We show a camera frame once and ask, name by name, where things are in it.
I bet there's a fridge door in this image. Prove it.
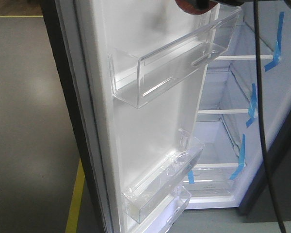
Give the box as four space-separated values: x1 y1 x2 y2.
40 0 242 233

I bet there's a red yellow apple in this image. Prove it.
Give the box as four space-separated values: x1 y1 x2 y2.
175 0 217 15

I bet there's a clear upper door bin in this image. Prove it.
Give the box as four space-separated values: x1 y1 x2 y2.
108 4 241 108

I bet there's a clear door bin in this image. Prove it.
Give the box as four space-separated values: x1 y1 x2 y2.
129 185 191 233
122 129 205 224
108 4 241 108

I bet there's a clear middle door bin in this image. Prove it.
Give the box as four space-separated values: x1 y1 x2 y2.
122 129 205 224

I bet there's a clear crisper drawer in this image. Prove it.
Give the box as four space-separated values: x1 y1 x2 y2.
182 167 236 198

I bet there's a clear lower door bin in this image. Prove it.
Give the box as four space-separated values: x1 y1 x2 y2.
129 185 191 233

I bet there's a black hanging cable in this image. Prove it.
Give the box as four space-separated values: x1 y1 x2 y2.
253 0 288 233

